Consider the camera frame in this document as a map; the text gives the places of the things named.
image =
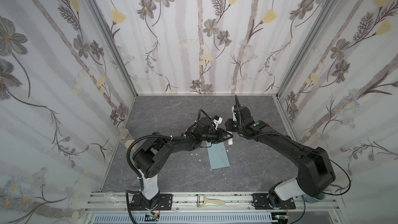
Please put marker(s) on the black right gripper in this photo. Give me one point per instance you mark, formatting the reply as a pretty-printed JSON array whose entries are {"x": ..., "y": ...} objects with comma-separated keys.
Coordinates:
[{"x": 238, "y": 118}]

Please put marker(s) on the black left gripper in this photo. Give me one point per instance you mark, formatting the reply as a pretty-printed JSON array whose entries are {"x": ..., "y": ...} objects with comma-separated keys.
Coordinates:
[{"x": 221, "y": 135}]

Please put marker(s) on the white glue stick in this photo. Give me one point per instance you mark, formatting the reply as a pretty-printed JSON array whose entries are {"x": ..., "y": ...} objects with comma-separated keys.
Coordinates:
[{"x": 230, "y": 140}]

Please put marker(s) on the light green envelope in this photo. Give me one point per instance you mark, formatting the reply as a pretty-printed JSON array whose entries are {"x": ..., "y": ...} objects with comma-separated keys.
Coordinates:
[{"x": 218, "y": 157}]

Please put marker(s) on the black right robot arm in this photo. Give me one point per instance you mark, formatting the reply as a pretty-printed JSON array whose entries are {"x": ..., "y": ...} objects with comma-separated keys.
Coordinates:
[{"x": 315, "y": 172}]

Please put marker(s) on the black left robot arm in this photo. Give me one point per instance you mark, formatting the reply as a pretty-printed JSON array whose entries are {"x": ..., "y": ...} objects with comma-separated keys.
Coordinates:
[{"x": 147, "y": 155}]

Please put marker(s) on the cream plastic peeler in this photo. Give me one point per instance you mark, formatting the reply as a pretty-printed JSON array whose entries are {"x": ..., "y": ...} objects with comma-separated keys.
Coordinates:
[{"x": 202, "y": 201}]

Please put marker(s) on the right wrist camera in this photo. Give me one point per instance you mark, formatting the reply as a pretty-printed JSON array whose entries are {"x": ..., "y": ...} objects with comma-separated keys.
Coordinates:
[{"x": 233, "y": 113}]

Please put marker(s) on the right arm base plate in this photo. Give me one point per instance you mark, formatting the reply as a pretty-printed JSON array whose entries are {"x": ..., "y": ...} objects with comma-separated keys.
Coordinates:
[{"x": 271, "y": 202}]

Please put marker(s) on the white slotted cable duct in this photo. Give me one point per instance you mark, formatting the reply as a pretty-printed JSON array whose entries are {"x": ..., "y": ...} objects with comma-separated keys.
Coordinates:
[{"x": 187, "y": 218}]

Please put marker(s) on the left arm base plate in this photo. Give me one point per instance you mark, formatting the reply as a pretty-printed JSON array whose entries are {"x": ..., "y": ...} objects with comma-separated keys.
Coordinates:
[{"x": 160, "y": 201}]

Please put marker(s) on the aluminium mounting rail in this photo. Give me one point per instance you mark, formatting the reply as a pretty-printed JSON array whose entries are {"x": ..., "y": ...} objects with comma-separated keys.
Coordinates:
[{"x": 187, "y": 202}]

